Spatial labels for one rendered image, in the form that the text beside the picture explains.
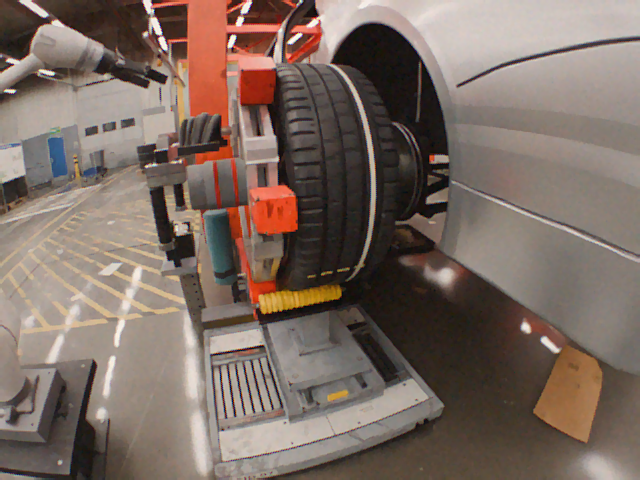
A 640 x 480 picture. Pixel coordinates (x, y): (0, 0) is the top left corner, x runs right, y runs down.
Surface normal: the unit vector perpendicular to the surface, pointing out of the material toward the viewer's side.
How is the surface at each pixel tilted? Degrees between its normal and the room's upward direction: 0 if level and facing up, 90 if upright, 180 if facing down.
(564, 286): 90
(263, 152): 90
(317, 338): 90
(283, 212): 90
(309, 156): 73
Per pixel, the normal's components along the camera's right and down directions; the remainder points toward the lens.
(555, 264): -0.94, 0.14
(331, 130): 0.29, -0.07
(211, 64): 0.33, 0.36
